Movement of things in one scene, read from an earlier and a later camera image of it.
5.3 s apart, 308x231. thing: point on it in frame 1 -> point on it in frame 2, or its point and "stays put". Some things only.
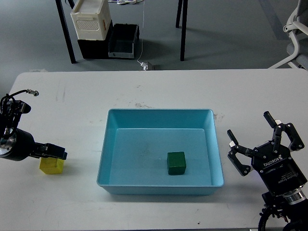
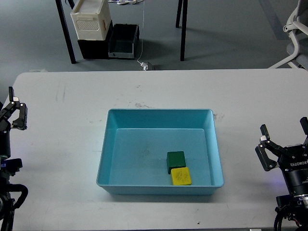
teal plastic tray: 133,159 stays put
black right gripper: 279,170 -> 293,160
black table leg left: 66,31 stays put
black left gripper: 24,145 -> 21,123
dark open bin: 123,36 stays put
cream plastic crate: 91,19 stays put
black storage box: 96,49 stays put
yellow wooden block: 50,165 -> 181,176
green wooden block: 176,163 stays put
